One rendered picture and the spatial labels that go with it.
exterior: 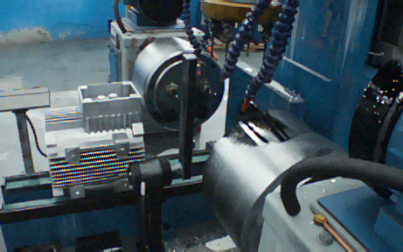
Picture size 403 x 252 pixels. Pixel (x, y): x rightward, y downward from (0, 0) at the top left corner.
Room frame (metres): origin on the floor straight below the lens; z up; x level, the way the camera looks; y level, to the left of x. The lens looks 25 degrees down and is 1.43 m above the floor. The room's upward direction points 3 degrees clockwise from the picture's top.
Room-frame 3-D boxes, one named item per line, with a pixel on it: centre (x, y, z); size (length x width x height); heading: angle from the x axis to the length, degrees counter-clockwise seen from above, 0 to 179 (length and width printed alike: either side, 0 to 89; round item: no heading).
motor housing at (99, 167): (0.72, 0.23, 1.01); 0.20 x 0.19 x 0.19; 113
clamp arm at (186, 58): (0.66, 0.02, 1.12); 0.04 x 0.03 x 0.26; 113
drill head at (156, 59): (1.16, 0.09, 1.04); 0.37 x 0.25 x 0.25; 23
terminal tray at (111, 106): (0.74, 0.19, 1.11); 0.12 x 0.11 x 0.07; 113
